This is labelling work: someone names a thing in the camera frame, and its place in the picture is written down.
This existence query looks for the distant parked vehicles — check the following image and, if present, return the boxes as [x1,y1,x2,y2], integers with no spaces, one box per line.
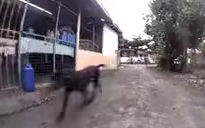
[120,55,156,65]

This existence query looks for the building with metal grille fence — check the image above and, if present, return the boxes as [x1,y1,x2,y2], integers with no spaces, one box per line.
[0,0,123,93]

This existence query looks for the blue plastic barrel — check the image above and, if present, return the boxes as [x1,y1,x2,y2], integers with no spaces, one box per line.
[21,63,36,93]

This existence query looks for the large green tree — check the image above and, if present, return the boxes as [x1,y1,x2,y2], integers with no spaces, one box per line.
[143,0,205,74]

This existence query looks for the dark brown dog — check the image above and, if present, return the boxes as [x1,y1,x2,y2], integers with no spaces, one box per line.
[55,63,105,123]

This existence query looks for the concrete kerb strip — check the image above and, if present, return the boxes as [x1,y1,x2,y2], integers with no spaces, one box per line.
[0,81,63,118]

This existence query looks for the grey dirt road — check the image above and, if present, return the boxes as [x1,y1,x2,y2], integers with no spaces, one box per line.
[0,63,205,128]

